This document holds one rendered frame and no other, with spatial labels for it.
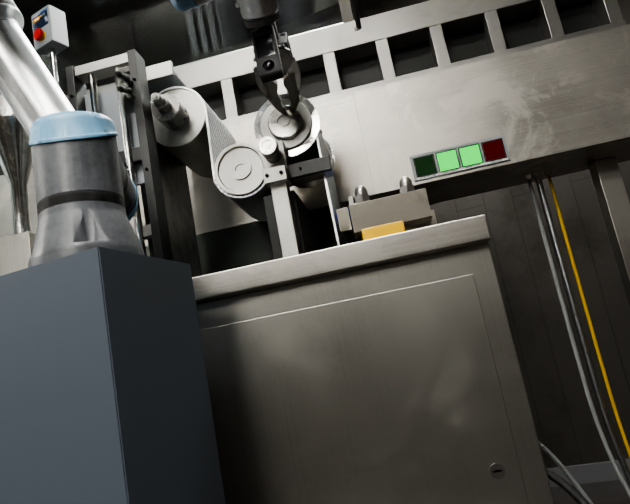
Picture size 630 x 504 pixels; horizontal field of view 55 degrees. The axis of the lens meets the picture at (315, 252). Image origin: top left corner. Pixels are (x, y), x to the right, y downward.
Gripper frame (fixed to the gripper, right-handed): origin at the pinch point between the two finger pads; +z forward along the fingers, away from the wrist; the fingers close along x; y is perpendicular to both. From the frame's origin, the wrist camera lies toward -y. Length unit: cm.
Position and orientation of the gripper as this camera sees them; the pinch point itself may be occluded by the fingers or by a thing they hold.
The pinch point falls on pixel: (288, 110)
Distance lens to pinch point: 132.8
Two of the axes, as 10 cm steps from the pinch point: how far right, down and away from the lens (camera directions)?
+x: -9.7, 2.1, 1.2
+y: -0.4, -6.3, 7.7
